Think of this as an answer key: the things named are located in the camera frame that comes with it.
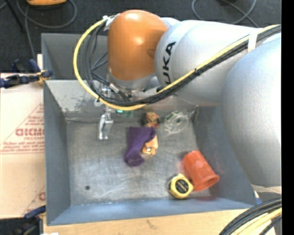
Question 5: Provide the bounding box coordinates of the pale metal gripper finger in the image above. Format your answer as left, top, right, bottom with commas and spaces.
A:
105, 114, 114, 140
98, 114, 107, 141

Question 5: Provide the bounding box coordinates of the purple cloth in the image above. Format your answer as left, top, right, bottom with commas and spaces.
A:
123, 126, 157, 167

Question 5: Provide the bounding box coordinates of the dark multicoloured ball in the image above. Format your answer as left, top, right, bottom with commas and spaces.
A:
140, 111, 161, 130

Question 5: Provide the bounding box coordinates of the grey metal bin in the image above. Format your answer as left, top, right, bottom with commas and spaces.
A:
41, 32, 258, 226

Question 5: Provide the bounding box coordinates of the peach toy figure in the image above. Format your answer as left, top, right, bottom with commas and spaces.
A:
141, 134, 160, 157

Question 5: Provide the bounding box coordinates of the clear plastic packet green print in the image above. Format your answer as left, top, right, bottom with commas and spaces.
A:
163, 110, 195, 137

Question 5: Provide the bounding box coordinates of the brown cardboard board red print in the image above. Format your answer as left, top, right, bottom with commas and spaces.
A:
0, 72, 48, 220

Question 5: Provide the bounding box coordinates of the yellow tape measure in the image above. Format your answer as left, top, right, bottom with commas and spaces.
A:
167, 173, 195, 200

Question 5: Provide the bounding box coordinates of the orange plastic cup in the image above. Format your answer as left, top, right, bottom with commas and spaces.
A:
182, 150, 221, 192

